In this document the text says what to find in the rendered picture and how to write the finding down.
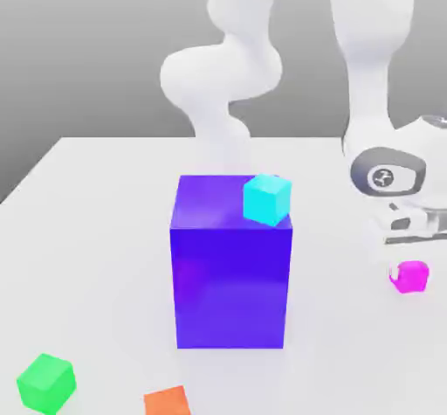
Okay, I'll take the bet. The large blue box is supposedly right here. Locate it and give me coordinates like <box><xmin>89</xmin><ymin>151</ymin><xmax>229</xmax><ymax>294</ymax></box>
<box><xmin>169</xmin><ymin>174</ymin><xmax>293</xmax><ymax>350</ymax></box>

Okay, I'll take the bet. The small green cube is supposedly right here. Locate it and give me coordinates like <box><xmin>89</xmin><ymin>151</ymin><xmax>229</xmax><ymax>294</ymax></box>
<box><xmin>16</xmin><ymin>352</ymin><xmax>78</xmax><ymax>415</ymax></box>

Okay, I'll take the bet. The small orange cube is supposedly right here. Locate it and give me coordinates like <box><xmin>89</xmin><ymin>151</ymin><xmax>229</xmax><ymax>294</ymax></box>
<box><xmin>143</xmin><ymin>385</ymin><xmax>192</xmax><ymax>415</ymax></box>

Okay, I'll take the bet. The small magenta cube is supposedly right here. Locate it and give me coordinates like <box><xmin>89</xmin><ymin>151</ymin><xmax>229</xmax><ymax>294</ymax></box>
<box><xmin>388</xmin><ymin>259</ymin><xmax>430</xmax><ymax>294</ymax></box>

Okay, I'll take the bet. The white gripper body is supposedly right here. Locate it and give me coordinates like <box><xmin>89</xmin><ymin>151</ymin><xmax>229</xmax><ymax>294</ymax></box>
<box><xmin>377</xmin><ymin>230</ymin><xmax>447</xmax><ymax>259</ymax></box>

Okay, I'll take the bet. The small cyan cube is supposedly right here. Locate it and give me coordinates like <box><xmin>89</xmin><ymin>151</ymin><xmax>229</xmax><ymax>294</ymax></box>
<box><xmin>242</xmin><ymin>173</ymin><xmax>293</xmax><ymax>228</ymax></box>

